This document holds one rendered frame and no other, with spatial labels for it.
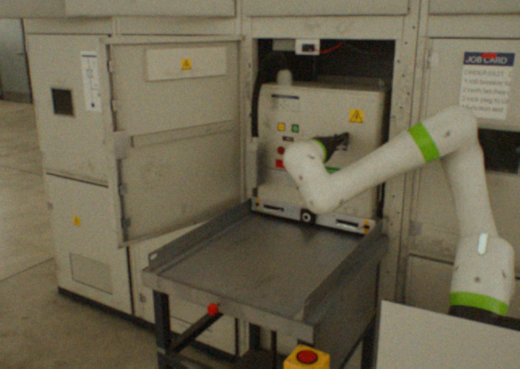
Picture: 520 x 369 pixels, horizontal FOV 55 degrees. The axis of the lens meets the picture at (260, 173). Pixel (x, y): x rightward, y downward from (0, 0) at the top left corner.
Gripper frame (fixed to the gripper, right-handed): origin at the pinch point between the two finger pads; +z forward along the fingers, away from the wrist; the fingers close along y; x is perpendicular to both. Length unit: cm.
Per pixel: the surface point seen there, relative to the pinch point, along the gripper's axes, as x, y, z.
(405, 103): 12.6, 19.3, 8.5
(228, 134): -5, -52, 3
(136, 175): -14, -64, -39
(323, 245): -38.2, -1.7, -10.8
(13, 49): -4, -953, 512
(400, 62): 26.6, 16.6, 8.6
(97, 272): -96, -149, 8
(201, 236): -36, -42, -32
